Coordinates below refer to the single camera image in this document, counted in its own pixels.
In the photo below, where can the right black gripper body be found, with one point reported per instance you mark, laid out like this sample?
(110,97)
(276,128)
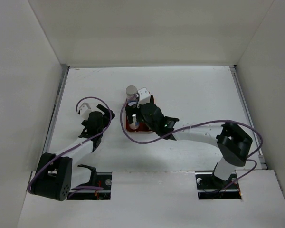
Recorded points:
(154,128)

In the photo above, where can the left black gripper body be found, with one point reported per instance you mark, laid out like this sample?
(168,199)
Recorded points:
(106,118)

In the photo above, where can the silver lid blue label jar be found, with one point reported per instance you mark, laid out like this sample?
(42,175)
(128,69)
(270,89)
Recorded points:
(131,92)

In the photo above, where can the tall silver lid spice jar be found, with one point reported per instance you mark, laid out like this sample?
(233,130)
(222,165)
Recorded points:
(134,124)

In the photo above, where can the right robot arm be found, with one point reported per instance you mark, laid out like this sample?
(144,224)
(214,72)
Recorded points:
(231,140)

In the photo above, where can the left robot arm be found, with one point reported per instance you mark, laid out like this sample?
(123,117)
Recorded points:
(61,175)

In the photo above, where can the red rectangular tray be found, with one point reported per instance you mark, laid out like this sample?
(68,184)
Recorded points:
(143,127)

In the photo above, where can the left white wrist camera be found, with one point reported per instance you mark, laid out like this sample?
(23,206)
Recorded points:
(84,110)

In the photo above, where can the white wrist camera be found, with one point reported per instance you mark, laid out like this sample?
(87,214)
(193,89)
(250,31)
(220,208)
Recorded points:
(143,97)
(84,110)

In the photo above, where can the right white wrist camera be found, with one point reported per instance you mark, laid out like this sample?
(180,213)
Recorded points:
(143,97)

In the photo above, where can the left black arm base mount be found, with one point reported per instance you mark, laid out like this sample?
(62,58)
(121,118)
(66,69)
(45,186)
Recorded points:
(89,175)

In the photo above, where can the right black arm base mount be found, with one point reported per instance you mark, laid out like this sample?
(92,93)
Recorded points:
(219,183)

